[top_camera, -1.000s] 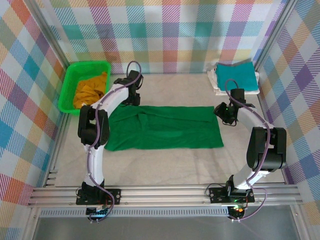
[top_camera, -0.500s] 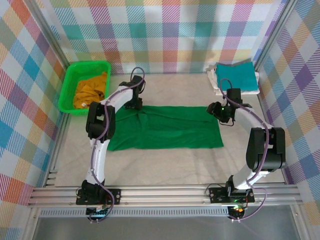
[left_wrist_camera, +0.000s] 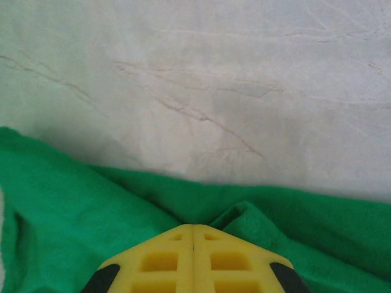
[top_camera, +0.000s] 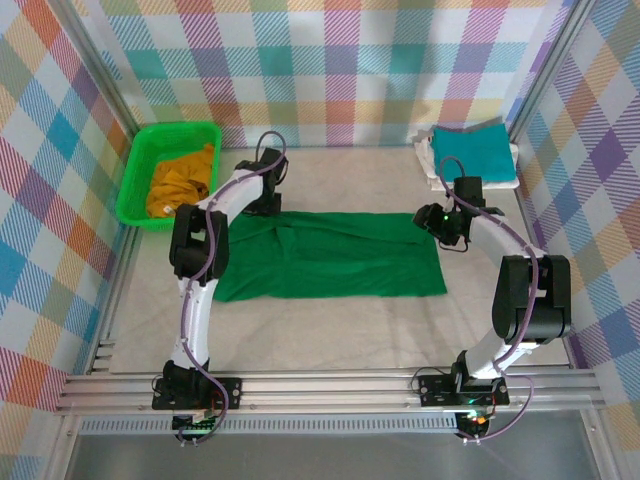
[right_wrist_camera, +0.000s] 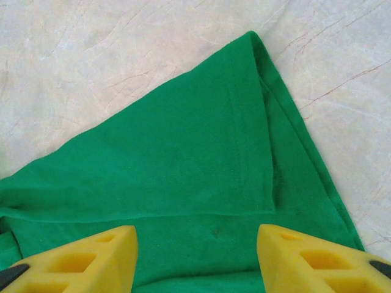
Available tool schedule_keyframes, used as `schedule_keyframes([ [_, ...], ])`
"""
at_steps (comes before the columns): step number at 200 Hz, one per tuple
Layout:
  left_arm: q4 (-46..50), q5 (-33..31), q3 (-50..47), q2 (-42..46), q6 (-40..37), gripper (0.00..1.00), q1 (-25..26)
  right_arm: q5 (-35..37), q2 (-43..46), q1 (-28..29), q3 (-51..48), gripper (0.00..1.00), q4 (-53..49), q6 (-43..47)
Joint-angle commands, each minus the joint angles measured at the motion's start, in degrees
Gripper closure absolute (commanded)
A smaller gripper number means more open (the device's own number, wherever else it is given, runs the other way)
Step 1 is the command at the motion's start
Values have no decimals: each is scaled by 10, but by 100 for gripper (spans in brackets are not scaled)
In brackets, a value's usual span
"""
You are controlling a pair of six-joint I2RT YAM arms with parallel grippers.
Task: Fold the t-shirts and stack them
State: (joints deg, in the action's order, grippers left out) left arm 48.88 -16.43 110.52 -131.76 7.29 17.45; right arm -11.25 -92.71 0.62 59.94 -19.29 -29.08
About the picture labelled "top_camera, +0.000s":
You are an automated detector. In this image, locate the green t-shirt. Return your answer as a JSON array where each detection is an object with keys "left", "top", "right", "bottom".
[{"left": 212, "top": 209, "right": 448, "bottom": 304}]

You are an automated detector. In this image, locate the white folded t-shirt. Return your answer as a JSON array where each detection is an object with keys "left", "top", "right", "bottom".
[{"left": 412, "top": 127, "right": 522, "bottom": 193}]

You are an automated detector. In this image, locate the teal folded t-shirt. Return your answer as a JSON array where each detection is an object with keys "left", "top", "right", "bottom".
[{"left": 430, "top": 123, "right": 518, "bottom": 183}]

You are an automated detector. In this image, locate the yellow t-shirt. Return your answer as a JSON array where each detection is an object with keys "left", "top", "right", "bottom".
[{"left": 145, "top": 143, "right": 218, "bottom": 220}]

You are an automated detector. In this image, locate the grey folded t-shirt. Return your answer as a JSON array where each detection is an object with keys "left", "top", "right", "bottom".
[{"left": 465, "top": 116, "right": 505, "bottom": 133}]

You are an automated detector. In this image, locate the green plastic basket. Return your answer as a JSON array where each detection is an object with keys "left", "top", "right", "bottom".
[{"left": 115, "top": 121, "right": 224, "bottom": 233}]

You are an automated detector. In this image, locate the right controller board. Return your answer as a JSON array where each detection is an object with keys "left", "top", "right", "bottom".
[{"left": 456, "top": 409, "right": 495, "bottom": 441}]

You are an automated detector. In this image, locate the controller board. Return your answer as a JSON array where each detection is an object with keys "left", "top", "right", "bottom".
[
  {"left": 171, "top": 413, "right": 222, "bottom": 442},
  {"left": 456, "top": 409, "right": 495, "bottom": 441}
]

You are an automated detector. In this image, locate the left controller board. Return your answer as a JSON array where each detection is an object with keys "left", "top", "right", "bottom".
[{"left": 171, "top": 413, "right": 222, "bottom": 442}]

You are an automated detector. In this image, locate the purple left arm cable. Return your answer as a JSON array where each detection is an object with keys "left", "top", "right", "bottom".
[{"left": 179, "top": 130, "right": 288, "bottom": 446}]

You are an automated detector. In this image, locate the aluminium side rail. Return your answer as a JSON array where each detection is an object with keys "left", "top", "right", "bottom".
[
  {"left": 85, "top": 227, "right": 144, "bottom": 376},
  {"left": 511, "top": 143, "right": 577, "bottom": 372}
]

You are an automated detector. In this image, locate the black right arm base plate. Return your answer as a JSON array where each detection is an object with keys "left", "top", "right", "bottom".
[{"left": 416, "top": 372, "right": 511, "bottom": 408}]

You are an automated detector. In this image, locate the aluminium frame post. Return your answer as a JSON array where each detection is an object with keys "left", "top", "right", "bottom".
[
  {"left": 504, "top": 0, "right": 601, "bottom": 146},
  {"left": 49, "top": 0, "right": 145, "bottom": 147}
]

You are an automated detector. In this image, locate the aluminium mounting rail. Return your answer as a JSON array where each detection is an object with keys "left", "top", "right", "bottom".
[{"left": 53, "top": 368, "right": 607, "bottom": 416}]

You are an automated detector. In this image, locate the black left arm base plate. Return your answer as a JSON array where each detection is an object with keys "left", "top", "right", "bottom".
[{"left": 151, "top": 376, "right": 244, "bottom": 413}]

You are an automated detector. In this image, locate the slotted grey cable duct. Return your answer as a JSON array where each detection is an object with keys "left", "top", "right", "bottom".
[{"left": 79, "top": 418, "right": 461, "bottom": 436}]

